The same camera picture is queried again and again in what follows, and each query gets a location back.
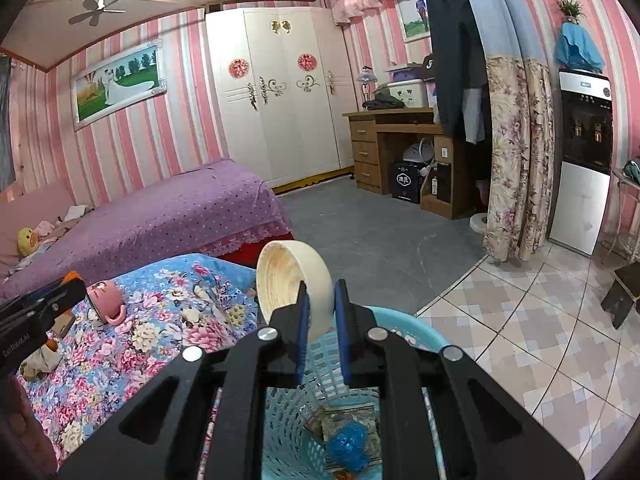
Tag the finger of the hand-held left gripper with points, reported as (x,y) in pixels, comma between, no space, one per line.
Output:
(50,297)

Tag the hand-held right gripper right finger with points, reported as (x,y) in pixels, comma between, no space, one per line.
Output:
(341,330)

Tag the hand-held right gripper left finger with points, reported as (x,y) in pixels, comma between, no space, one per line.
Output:
(302,330)

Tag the yellow orange wrapper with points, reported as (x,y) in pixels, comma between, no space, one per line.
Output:
(50,345)

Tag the light blue plastic basket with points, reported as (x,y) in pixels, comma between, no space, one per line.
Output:
(400,320)

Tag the blue wrapper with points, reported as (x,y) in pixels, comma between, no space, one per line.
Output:
(347,445)

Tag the pink mug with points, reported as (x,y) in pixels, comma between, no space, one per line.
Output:
(107,295)

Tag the yellow duck plush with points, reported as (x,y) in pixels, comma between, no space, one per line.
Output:
(27,241)

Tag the pink plush toy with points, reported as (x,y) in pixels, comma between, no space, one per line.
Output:
(45,228)

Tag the pink covered headboard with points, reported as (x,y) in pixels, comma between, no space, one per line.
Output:
(30,205)

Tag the purple dotted bed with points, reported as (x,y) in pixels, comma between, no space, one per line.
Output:
(175,220)

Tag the black printed box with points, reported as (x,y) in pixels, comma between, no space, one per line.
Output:
(405,182)

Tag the grey curtain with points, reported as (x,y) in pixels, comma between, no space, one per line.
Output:
(6,135)

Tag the white fan base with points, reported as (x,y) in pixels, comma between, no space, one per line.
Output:
(479,223)

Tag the wooden desk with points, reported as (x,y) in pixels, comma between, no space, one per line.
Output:
(370,150)

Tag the white round appliance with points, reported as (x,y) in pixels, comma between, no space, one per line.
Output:
(417,152)

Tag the white wardrobe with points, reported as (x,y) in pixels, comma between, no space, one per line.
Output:
(290,135)

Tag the framed wedding picture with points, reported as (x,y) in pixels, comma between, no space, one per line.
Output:
(115,85)

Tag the dark clothes pile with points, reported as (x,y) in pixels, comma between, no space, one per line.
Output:
(382,104)

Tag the floral doorway curtain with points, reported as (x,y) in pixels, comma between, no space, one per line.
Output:
(515,160)

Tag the white storage box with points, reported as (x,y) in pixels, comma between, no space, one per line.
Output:
(407,95)

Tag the desk lamp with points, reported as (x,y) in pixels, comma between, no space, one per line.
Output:
(366,76)

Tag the water dispenser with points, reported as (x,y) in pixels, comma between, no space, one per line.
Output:
(580,200)

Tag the black cap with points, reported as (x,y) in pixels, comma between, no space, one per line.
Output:
(428,67)

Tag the dark wooden stool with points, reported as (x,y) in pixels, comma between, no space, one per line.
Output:
(622,285)

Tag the dark hanging clothes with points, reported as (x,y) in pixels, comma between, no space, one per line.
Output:
(450,60)

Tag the ceiling fan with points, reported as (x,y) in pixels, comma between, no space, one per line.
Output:
(95,7)

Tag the framed couple photo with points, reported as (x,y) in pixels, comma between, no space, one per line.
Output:
(415,20)

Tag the blue cloth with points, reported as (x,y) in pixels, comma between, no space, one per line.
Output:
(575,45)

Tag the potted plant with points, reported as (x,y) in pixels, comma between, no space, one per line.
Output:
(570,7)

